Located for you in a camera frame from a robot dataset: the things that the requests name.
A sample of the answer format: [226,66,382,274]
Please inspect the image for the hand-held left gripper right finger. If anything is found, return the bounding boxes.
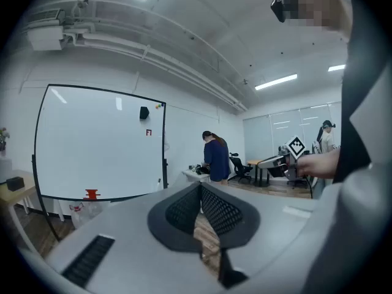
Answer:
[200,184,261,249]

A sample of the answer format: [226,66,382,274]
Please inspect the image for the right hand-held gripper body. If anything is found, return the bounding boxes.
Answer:
[257,135,307,181]

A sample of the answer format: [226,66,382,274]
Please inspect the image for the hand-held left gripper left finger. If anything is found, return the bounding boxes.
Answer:
[148,184,203,254]

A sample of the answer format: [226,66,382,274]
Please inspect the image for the person's right forearm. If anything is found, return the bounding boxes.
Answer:
[321,148,342,179]

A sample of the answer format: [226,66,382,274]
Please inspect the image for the black framed whiteboard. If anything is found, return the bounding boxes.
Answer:
[31,83,168,202]

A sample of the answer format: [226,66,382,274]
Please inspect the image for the small black box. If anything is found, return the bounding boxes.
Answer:
[6,176,25,192]

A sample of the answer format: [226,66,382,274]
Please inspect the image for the person's right hand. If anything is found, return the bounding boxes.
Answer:
[296,151,326,179]

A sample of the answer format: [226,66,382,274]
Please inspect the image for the wooden desk with black legs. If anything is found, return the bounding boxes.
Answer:
[247,159,271,187]

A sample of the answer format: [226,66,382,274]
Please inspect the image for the black office chair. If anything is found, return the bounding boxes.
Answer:
[228,152,254,184]

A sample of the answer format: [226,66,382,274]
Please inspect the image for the white table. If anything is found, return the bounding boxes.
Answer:
[181,168,213,184]

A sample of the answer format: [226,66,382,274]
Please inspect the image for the person's black shirt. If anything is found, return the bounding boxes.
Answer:
[333,35,385,184]

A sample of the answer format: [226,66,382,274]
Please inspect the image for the clear bag with red print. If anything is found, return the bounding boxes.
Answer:
[69,201,104,228]

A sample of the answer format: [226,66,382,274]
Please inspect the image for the person's head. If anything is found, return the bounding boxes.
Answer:
[283,0,353,40]

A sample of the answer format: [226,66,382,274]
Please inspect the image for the light wooden side table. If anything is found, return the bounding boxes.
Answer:
[0,169,38,244]

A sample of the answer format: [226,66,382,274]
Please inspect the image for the white ceiling pipes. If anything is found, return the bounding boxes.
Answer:
[62,0,249,113]

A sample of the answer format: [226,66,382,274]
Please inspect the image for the flower bunch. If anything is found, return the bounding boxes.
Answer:
[0,127,10,153]

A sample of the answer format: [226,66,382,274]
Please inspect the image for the white air conditioner unit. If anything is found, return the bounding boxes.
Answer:
[26,9,67,52]

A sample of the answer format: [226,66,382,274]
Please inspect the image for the black head-worn camera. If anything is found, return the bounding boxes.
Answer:
[270,0,289,24]

